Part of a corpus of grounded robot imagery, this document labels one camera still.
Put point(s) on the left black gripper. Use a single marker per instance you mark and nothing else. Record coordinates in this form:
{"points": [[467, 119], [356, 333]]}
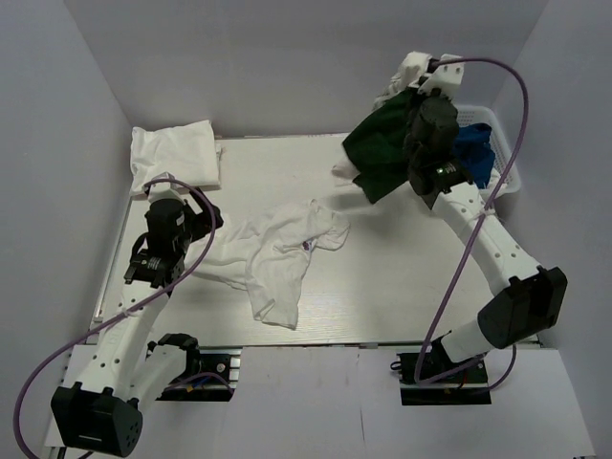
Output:
{"points": [[203, 220]]}

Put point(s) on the white plastic laundry basket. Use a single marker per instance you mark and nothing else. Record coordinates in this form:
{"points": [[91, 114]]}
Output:
{"points": [[472, 114]]}

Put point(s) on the dark green white t shirt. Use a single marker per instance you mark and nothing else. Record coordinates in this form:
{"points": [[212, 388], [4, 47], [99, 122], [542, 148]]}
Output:
{"points": [[373, 157]]}

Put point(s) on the white graphic t shirt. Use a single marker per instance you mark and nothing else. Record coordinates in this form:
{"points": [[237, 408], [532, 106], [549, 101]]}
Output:
{"points": [[268, 256]]}

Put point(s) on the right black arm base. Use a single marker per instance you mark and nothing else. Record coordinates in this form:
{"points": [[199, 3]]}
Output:
{"points": [[446, 371]]}

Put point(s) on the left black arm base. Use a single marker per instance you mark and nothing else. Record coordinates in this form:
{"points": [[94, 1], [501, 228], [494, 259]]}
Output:
{"points": [[211, 374]]}

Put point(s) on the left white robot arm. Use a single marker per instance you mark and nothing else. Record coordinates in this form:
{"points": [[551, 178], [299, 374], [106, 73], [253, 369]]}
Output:
{"points": [[102, 411]]}

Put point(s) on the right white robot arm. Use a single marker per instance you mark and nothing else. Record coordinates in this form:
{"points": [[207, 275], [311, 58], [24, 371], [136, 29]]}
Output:
{"points": [[526, 297]]}

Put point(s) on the blue t shirt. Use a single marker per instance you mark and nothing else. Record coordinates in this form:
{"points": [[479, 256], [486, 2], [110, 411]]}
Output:
{"points": [[473, 149]]}

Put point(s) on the folded white t shirt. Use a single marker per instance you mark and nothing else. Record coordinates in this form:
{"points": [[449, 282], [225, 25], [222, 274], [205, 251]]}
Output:
{"points": [[190, 153]]}

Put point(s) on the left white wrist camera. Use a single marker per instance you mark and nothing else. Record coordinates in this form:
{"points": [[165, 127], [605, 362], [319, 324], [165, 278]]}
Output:
{"points": [[162, 187]]}

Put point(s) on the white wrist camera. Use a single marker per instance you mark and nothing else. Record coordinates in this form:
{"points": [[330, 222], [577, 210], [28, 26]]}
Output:
{"points": [[441, 79], [162, 187]]}

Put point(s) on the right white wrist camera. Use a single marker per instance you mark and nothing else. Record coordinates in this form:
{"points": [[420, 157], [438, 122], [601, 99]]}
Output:
{"points": [[441, 79]]}

